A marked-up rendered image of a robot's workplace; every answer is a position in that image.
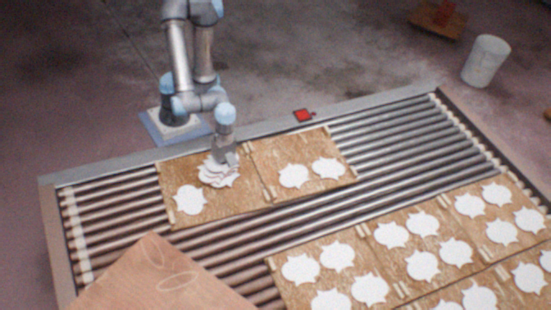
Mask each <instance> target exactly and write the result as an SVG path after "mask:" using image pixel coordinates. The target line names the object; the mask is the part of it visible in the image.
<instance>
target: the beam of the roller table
mask: <svg viewBox="0 0 551 310"><path fill-rule="evenodd" d="M438 85H439V84H438V83H437V82H436V81H435V80H426V81H424V82H422V83H419V84H413V85H409V86H406V87H402V88H399V89H393V90H390V91H385V92H382V93H376V94H372V95H369V96H366V97H362V98H355V99H352V100H348V101H345V102H341V103H335V104H331V105H328V106H324V107H319V108H315V109H312V110H308V112H309V113H311V112H315V113H316V116H312V121H306V122H303V123H298V122H297V120H296V119H295V117H294V115H293V114H292V115H288V116H282V117H278V118H275V119H271V120H268V121H262V122H258V123H255V124H251V125H246V126H242V127H238V128H235V130H234V137H235V138H236V139H237V143H236V144H241V143H244V142H247V141H250V140H254V139H260V138H263V137H267V136H269V135H273V134H279V133H282V132H285V131H288V130H294V129H297V128H301V127H304V126H308V125H313V124H316V123H320V122H323V121H329V120H332V119H335V118H339V117H342V116H348V115H352V114H354V113H358V112H364V111H368V110H371V109H375V108H378V107H383V106H387V105H390V104H394V103H399V102H402V101H406V100H409V99H413V98H419V97H421V96H425V95H427V94H429V93H434V91H435V90H436V87H437V86H438ZM214 136H215V134H209V135H205V136H202V137H198V138H195V139H188V140H185V141H181V142H178V143H174V144H168V145H165V146H161V147H158V148H152V149H149V150H145V151H141V152H137V153H131V154H128V155H124V156H120V157H114V158H111V159H107V160H104V161H100V162H95V163H90V164H87V165H83V166H78V167H74V168H71V169H66V170H63V171H57V172H53V173H50V174H47V175H43V176H37V181H38V186H43V185H49V184H52V183H53V184H54V186H55V189H56V191H58V190H59V189H64V188H65V187H68V186H76V185H82V184H85V183H89V182H92V181H95V180H101V179H104V178H107V177H111V176H116V175H119V174H123V173H127V172H131V171H136V170H139V169H143V168H146V167H150V166H154V162H155V161H156V160H158V161H159V162H162V161H166V160H171V159H175V158H179V157H187V156H192V155H196V154H200V153H205V152H209V151H211V137H214Z"/></svg>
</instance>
